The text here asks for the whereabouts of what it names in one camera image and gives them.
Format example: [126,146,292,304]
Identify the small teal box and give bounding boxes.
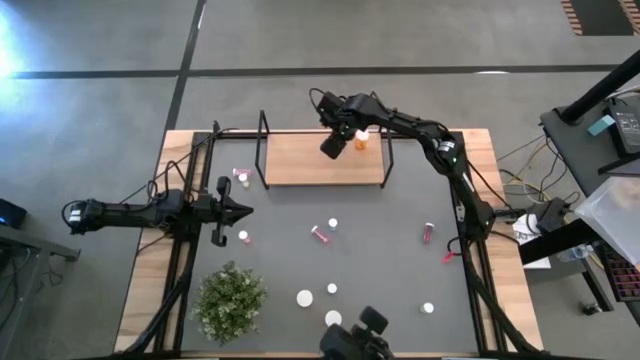
[586,114,616,137]

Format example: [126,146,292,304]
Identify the black side table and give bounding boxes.
[538,84,640,199]

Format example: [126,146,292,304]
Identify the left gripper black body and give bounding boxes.
[192,175,232,248]

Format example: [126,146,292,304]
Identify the black power supply box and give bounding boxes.
[532,197,571,231]

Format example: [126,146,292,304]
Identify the clear plastic sheet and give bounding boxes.
[573,174,640,266]

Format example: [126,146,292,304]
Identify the black bulky device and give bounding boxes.
[318,305,396,360]

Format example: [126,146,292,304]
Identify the clear plastic bottle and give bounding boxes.
[555,243,592,264]

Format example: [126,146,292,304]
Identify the white printed paper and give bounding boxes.
[512,213,552,270]

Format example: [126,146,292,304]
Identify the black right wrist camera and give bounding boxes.
[317,90,346,124]

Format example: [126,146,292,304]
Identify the yellow floor cable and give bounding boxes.
[499,133,569,199]

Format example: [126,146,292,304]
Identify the dark rug red striped edges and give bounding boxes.
[559,0,640,37]

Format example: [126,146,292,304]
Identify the black stand beam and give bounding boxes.
[517,217,604,266]

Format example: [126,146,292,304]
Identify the grey desk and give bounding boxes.
[0,223,82,360]

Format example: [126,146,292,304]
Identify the wooden shelf black metal frame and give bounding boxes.
[253,109,396,191]

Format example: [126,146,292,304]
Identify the green artificial potted plant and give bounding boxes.
[190,259,270,347]

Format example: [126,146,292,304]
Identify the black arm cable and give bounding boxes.
[118,119,239,206]

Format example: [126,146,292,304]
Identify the black slotted rack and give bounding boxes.
[597,239,640,304]

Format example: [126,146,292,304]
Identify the black power adapter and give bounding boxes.
[607,102,640,156]

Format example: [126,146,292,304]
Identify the black device blue light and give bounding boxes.
[0,197,28,230]

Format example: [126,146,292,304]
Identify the black round pole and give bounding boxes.
[558,48,640,125]

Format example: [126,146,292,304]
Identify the black cable with red tag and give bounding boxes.
[440,234,469,265]

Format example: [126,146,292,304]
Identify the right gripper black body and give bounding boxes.
[337,113,365,142]

